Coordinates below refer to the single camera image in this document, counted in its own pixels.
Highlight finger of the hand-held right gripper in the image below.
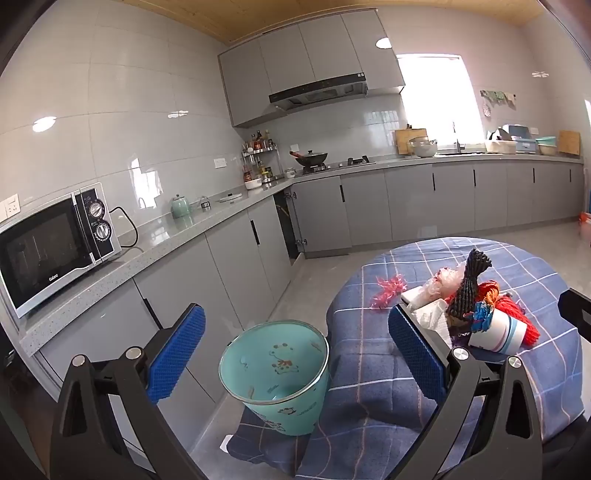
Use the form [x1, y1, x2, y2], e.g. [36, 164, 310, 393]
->
[558, 287, 591, 343]

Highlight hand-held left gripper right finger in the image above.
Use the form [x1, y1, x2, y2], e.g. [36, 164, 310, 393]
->
[388, 304, 543, 480]

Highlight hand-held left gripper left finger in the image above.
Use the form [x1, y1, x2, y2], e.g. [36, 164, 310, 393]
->
[51, 302, 207, 480]

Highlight red foam net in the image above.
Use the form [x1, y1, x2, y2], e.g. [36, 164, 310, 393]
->
[496, 295, 541, 347]

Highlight white sponge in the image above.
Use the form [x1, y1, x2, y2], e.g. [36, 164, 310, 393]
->
[401, 285, 435, 309]

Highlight pink plastic wrapper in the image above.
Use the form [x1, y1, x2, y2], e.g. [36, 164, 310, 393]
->
[370, 273, 408, 310]

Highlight black foam net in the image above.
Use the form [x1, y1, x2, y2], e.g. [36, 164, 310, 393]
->
[445, 248, 493, 319]

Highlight teal cartoon print bin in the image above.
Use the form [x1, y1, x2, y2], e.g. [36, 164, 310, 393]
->
[218, 319, 331, 437]

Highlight white tissue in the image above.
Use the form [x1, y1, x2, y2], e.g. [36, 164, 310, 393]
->
[409, 300, 452, 348]

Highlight blue plaid tablecloth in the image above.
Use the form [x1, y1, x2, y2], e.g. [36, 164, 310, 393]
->
[222, 236, 583, 480]

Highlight purple snack wrapper pile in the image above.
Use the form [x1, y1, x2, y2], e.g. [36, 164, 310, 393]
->
[462, 300, 497, 334]

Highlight clear plastic bag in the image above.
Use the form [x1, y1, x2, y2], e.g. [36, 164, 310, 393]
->
[425, 265, 467, 303]

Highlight white striped paper cup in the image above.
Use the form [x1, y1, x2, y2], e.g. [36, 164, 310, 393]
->
[468, 309, 528, 356]

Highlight grey base cabinets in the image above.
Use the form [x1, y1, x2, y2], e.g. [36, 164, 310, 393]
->
[21, 154, 586, 444]

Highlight white microwave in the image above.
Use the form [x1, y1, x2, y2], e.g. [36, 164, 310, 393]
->
[0, 181, 123, 319]

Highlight light wooden board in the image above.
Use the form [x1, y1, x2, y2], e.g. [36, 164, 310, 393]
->
[558, 130, 581, 160]

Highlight blue-grey plastic container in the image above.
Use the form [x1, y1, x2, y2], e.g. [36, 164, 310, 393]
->
[502, 124, 539, 154]

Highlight white dish basket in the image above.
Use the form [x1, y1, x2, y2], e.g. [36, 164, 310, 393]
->
[485, 128, 518, 154]

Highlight gas stove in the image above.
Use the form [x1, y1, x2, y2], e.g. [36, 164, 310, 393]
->
[295, 157, 377, 176]

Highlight metal basin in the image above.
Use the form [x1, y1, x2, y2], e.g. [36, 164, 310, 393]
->
[406, 137, 438, 158]

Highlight metal spice rack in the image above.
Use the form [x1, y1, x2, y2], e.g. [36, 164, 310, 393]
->
[241, 141, 283, 182]

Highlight wooden cutting board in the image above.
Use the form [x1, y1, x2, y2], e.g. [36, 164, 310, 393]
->
[394, 128, 428, 157]

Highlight black wok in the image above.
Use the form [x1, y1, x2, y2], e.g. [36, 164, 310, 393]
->
[289, 148, 329, 168]

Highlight hanging cloths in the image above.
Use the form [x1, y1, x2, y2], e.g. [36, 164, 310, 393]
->
[480, 89, 515, 108]

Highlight bright window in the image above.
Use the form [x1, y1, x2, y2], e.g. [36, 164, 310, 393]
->
[396, 54, 483, 144]

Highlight black range hood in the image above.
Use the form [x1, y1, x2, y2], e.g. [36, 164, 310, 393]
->
[269, 71, 369, 112]

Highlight black microwave cable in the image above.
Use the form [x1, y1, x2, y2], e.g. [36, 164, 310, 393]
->
[108, 205, 144, 253]

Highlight grey wall cabinets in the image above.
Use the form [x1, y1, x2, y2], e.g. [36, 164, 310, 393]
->
[218, 9, 407, 128]

